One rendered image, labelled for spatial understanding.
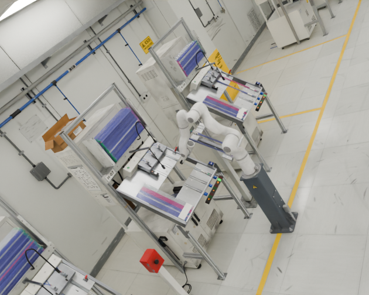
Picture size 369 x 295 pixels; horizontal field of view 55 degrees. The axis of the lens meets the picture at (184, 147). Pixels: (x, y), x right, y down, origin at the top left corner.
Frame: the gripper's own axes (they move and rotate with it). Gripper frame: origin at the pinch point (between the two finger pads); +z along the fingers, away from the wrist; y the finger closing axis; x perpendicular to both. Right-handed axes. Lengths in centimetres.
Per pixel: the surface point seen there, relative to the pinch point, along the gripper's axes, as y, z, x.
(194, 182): 15.8, -2.8, 21.3
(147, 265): 104, 4, 23
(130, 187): 50, 6, -27
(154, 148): 3.4, 0.1, -29.9
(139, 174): 34.0, 5.8, -27.8
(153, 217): 42, 50, 2
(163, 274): 99, 16, 37
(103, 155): 50, -17, -59
